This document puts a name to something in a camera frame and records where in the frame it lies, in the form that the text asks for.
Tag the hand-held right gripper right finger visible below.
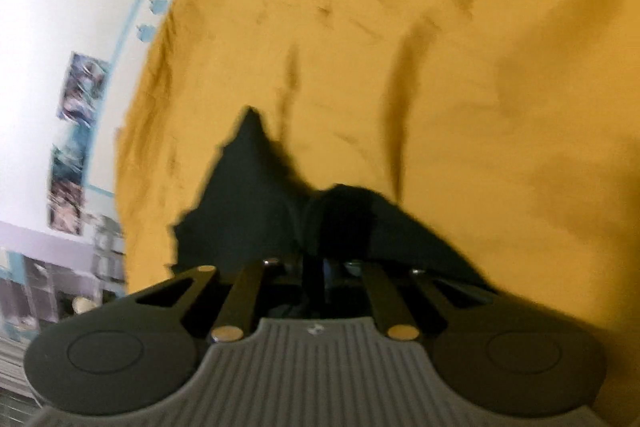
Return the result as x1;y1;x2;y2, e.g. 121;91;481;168
320;258;502;341

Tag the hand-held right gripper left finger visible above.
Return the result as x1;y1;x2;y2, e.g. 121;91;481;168
128;258;304;343

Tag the black cloth garment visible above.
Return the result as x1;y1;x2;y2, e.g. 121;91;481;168
166;106;493;308

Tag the white metal rack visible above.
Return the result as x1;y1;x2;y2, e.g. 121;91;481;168
91;213;126;289

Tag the purple shelf unit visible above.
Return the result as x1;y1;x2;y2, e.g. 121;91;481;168
0;219;127;344

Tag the yellow blanket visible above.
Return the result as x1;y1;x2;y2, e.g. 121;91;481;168
114;0;640;427

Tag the wall poster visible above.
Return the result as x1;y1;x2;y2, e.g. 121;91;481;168
46;144;92;236
56;51;111;128

